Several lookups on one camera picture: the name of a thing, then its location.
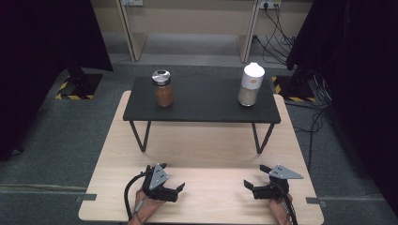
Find brown spice jar silver lid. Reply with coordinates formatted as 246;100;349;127
151;69;175;109

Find person's left hand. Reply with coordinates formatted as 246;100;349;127
132;188;167;222

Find person's right hand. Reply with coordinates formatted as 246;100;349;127
268;192;294;222

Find black shelf with metal legs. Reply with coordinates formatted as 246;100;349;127
122;76;283;155

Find black stand base hazard tape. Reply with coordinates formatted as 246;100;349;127
54;67;104;101
270;68;317;103

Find black cables at wall outlet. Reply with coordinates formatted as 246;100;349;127
252;2;297;67

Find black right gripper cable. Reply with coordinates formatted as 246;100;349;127
281;190;299;225

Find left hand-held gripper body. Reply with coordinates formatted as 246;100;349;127
142;162;180;203

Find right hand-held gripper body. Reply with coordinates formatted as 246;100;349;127
252;164;304;201

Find beige wooden partition panel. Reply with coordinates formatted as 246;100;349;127
115;0;149;63
236;0;262;65

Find black curtain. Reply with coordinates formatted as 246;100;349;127
285;0;398;218
0;0;115;162

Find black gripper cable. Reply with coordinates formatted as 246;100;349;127
123;172;148;221
281;190;299;225

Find grey floor tape piece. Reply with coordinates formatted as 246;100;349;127
305;196;329;209
74;193;98;203

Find black cables on floor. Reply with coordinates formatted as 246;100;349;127
284;69;333;173

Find clear jar white lid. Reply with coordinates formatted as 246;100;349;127
237;62;267;108

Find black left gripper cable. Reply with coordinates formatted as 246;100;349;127
123;172;148;221

